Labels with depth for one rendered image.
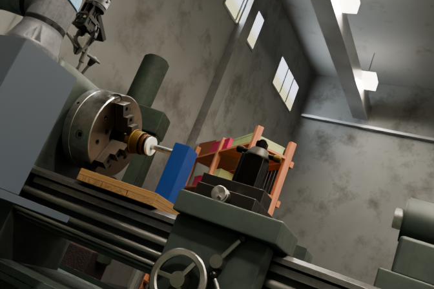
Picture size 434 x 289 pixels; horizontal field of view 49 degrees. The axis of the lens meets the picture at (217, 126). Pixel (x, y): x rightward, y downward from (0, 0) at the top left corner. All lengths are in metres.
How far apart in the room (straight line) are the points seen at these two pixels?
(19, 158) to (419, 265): 1.06
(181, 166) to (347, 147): 10.41
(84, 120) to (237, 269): 0.79
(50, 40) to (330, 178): 10.66
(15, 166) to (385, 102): 11.37
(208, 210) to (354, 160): 10.59
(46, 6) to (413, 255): 1.17
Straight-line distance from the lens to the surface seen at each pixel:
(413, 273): 1.39
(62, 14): 1.40
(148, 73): 5.77
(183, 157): 1.63
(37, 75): 1.30
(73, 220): 1.62
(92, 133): 1.72
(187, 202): 1.29
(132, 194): 1.51
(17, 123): 1.29
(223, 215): 1.25
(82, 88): 1.87
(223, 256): 1.24
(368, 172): 11.64
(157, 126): 5.46
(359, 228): 11.31
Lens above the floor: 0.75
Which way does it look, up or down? 16 degrees up
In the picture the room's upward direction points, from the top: 22 degrees clockwise
